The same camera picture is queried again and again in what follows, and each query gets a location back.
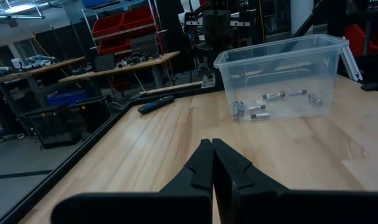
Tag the blue storage tote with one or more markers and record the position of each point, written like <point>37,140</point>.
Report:
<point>67,97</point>

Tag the wooden workbench with equipment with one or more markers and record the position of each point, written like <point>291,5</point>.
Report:
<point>129,67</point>

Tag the black remote control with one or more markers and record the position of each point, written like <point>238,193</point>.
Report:
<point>156,104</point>

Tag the Energizer AAA battery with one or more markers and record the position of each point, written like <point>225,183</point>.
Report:
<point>260,116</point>
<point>298,92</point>

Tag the small black desk screen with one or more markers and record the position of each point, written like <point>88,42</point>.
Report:
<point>104,63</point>

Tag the black aluminium table frame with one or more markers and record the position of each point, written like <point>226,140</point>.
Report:
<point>79,151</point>

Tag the clear plastic bin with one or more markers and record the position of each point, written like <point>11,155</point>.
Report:
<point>282,49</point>

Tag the red plastic object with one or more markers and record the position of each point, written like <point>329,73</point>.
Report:
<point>363,39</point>

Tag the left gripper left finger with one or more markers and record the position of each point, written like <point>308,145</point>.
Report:
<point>188,199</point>

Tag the white aluminium extrusion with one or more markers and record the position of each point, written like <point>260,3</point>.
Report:
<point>352,62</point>

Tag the grey metal post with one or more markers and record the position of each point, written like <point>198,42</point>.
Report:
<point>116,107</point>

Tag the black mesh computer case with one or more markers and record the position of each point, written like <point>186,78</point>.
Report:
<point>53,127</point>

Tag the background wooden table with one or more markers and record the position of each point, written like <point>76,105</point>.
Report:
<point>45,68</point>

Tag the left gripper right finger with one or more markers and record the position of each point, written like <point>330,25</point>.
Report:
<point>244,199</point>

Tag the red bin rack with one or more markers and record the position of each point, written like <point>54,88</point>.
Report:
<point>123,28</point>

